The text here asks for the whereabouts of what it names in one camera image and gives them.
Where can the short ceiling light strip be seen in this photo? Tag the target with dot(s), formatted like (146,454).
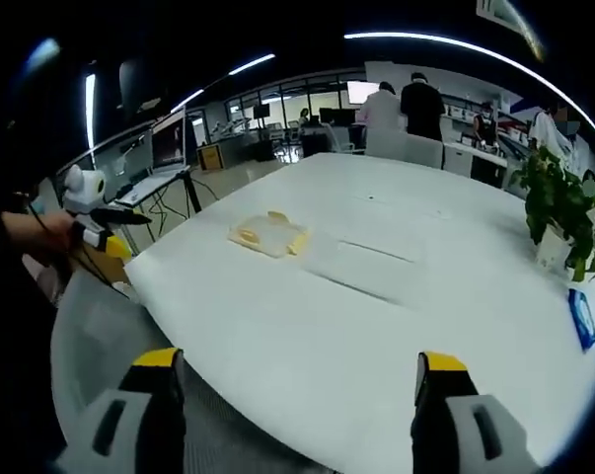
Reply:
(251,64)

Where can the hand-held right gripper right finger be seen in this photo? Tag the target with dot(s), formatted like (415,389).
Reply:
(455,424)

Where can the white wall screen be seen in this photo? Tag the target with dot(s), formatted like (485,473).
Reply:
(361,92)

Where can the long ceiling light strip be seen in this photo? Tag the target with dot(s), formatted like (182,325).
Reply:
(474,48)

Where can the white side desk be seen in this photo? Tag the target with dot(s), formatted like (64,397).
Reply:
(146,190)

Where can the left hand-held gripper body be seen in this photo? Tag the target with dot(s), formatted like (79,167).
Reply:
(82,192)

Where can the blue wipes packet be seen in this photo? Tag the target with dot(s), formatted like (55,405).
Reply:
(583,321)

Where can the white office chair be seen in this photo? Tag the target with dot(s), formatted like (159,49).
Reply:
(383,144)
(425,150)

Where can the computer monitor on stand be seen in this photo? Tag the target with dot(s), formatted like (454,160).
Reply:
(169,140)

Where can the person's left hand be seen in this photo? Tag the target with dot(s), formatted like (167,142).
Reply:
(64,231)

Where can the grey mesh office chair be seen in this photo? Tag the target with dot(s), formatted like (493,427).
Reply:
(109,326)

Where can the green potted plant white pot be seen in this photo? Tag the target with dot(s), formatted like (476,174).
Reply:
(556,207)

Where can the clear bag with yellow items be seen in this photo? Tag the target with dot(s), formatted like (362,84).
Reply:
(294,242)

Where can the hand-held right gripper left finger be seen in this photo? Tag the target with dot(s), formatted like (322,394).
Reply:
(129,424)

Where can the yellow box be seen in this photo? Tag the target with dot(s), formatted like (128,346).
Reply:
(210,158)

